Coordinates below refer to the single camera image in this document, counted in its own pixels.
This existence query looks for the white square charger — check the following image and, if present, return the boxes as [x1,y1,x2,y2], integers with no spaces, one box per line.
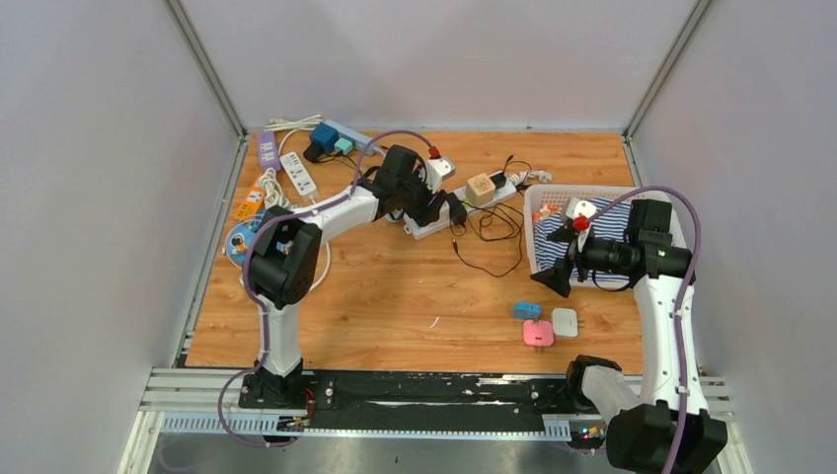
[551,308,579,338]

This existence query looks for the wooden cube adapter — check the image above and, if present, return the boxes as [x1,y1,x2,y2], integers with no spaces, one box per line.
[465,173,496,207]

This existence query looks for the small blue charger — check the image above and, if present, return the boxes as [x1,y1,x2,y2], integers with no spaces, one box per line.
[512,302,542,321]

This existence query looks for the white plastic basket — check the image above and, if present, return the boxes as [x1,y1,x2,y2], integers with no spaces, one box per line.
[523,184,691,289]

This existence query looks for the pink square charger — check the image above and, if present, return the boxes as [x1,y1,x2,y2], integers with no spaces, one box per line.
[522,320,555,349]

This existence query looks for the white power strip with cord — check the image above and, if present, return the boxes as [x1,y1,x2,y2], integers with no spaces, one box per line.
[279,152,319,200]

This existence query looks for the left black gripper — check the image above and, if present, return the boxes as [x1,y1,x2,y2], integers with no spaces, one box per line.
[395,167,447,227]

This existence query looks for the purple power strip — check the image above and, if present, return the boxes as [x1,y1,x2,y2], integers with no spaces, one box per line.
[257,130,281,171]

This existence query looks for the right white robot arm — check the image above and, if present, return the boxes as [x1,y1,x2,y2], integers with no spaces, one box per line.
[532,198,728,473]

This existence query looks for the light blue power strip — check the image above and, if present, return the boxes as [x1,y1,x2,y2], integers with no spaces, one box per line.
[323,119,371,151]

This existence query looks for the black charger with cable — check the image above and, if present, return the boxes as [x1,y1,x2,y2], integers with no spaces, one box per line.
[449,154,534,279]

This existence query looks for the dark blue cube adapter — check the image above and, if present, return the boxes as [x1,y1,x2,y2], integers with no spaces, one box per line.
[309,122,340,155]

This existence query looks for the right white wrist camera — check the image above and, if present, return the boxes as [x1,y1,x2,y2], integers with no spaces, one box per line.
[563,197,598,231]

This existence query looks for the white power strip blue USB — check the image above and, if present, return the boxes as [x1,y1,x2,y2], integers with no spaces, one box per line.
[402,172,520,240]

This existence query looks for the black mounting rail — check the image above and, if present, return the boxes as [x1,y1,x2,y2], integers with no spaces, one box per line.
[237,369,597,434]

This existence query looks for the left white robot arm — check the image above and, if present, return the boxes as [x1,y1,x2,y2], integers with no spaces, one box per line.
[242,145,463,408]

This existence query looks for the orange power strip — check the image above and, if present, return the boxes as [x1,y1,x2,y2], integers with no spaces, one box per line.
[234,183,266,221]

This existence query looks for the striped blue white cloth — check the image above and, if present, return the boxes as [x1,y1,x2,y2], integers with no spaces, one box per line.
[531,202,631,289]

